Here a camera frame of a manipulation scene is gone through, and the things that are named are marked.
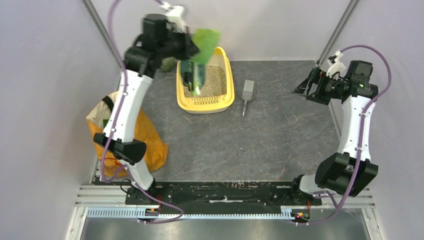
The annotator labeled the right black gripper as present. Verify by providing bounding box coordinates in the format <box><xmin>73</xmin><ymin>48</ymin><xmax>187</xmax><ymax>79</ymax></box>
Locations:
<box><xmin>291</xmin><ymin>67</ymin><xmax>343</xmax><ymax>106</ymax></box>

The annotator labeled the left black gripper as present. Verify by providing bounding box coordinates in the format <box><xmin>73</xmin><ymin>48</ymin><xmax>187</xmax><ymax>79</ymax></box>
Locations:
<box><xmin>158</xmin><ymin>26</ymin><xmax>202</xmax><ymax>62</ymax></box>

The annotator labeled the green litter bag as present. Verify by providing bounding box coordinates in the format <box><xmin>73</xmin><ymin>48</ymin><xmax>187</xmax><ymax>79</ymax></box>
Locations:
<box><xmin>180</xmin><ymin>28</ymin><xmax>221</xmax><ymax>97</ymax></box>

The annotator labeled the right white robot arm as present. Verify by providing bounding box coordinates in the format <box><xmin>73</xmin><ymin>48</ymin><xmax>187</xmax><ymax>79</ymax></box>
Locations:
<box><xmin>288</xmin><ymin>60</ymin><xmax>379</xmax><ymax>205</ymax></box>

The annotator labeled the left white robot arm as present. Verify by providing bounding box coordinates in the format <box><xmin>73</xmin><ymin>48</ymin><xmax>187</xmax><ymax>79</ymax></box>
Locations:
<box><xmin>93</xmin><ymin>13</ymin><xmax>200</xmax><ymax>204</ymax></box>

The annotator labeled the yellow litter box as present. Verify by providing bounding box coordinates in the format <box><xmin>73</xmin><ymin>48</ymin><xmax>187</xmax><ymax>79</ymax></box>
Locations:
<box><xmin>176</xmin><ymin>47</ymin><xmax>236</xmax><ymax>114</ymax></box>

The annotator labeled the green round ball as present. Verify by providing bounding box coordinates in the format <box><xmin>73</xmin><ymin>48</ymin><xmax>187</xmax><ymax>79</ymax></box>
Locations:
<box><xmin>159</xmin><ymin>57</ymin><xmax>177</xmax><ymax>73</ymax></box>

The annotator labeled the grey metal scoop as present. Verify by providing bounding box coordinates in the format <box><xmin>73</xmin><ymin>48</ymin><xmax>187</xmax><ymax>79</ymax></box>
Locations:
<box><xmin>240</xmin><ymin>79</ymin><xmax>256</xmax><ymax>117</ymax></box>

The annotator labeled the orange shopping bag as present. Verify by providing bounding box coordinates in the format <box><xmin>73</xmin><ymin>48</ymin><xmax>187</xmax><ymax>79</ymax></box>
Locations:
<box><xmin>86</xmin><ymin>91</ymin><xmax>168</xmax><ymax>177</ymax></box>

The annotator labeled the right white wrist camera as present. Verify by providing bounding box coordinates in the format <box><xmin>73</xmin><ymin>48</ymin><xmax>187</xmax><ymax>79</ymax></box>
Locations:
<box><xmin>326</xmin><ymin>50</ymin><xmax>346</xmax><ymax>78</ymax></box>

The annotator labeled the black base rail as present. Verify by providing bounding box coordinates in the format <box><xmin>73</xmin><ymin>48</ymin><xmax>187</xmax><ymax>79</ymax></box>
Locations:
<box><xmin>125</xmin><ymin>181</ymin><xmax>322</xmax><ymax>215</ymax></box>

